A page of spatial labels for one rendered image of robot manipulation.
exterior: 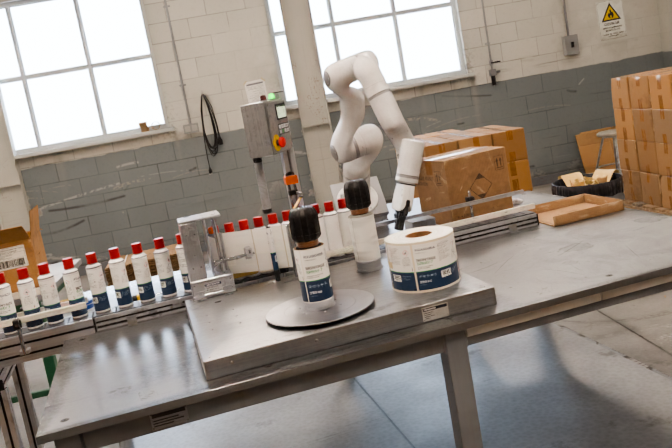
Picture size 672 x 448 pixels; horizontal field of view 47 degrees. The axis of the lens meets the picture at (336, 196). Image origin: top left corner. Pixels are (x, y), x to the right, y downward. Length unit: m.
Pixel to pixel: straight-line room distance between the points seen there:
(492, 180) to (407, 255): 1.10
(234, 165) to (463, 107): 2.52
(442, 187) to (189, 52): 5.34
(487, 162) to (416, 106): 5.14
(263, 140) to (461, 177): 0.85
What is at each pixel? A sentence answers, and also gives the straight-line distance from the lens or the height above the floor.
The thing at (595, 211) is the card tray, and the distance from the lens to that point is 3.04.
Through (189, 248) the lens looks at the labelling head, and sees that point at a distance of 2.53.
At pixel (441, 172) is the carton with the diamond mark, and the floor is 1.07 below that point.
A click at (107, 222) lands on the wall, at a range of 8.30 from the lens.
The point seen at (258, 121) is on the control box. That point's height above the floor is 1.41.
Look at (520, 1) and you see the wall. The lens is 8.64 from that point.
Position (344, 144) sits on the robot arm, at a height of 1.24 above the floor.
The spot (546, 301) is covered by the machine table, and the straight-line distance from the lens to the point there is 2.14.
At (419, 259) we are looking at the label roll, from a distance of 2.14.
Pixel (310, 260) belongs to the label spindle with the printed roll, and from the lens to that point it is 2.09.
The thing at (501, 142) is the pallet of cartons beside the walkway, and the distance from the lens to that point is 6.16.
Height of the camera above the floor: 1.49
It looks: 8 degrees down
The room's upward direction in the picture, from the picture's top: 10 degrees counter-clockwise
